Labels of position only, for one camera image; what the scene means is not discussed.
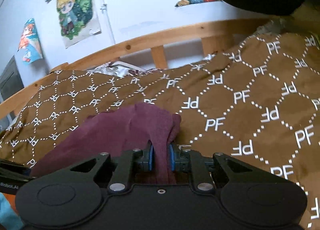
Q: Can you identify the maroon long sleeve top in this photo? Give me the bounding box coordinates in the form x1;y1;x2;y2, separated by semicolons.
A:
31;103;181;184

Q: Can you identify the brown patterned duvet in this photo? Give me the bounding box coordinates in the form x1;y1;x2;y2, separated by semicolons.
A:
1;33;319;229

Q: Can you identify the small anime poster left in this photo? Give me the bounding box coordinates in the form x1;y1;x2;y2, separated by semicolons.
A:
18;18;43;64

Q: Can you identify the white patterned pillow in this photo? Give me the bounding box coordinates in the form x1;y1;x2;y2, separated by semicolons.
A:
90;61;146;78

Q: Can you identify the anime girl poster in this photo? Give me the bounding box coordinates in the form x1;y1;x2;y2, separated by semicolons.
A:
56;0;101;48

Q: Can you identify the wooden bed frame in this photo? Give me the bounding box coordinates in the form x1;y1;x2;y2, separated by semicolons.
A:
0;17;273;121

